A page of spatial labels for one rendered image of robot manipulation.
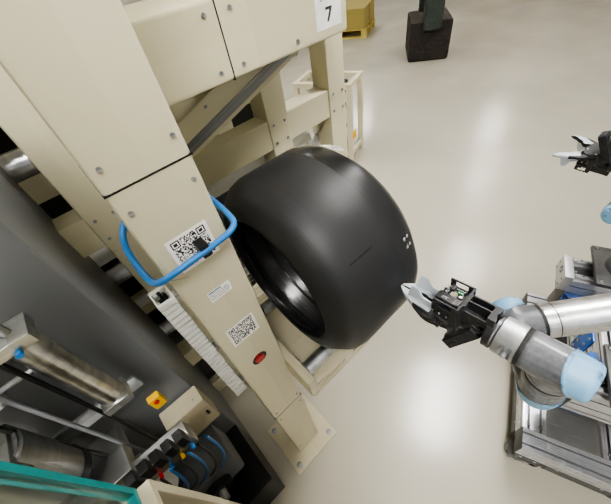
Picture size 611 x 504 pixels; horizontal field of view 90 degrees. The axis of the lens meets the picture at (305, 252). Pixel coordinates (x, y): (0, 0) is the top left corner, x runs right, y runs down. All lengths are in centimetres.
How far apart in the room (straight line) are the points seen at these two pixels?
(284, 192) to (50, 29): 43
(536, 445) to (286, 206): 151
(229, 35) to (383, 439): 179
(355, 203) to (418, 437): 146
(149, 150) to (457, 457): 183
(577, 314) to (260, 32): 90
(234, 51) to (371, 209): 45
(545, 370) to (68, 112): 76
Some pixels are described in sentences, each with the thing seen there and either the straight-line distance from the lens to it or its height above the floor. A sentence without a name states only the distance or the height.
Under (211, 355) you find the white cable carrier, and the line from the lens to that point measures 79.
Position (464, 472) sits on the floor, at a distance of 194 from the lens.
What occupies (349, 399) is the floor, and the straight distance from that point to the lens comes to 194.
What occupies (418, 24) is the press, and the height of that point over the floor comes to 52.
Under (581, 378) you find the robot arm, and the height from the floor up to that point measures 132.
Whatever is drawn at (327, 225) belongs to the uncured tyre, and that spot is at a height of 142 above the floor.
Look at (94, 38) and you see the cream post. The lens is 44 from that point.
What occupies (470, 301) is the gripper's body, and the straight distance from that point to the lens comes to 68.
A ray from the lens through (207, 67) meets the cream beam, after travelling 78.
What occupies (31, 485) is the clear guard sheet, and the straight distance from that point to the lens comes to 52.
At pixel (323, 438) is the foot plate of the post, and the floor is 1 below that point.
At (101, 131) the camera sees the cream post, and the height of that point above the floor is 173.
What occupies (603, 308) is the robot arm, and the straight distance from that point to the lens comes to 86.
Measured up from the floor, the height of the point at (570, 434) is 21.
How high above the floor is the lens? 186
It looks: 47 degrees down
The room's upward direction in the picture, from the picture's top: 12 degrees counter-clockwise
